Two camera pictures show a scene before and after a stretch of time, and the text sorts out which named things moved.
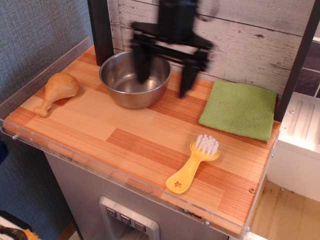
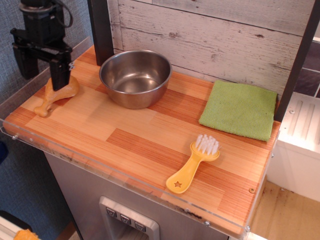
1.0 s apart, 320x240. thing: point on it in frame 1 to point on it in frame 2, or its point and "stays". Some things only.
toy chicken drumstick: (59, 86) stays
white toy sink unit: (295, 164) stays
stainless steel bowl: (118, 72) stays
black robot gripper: (173, 36) to (43, 35)
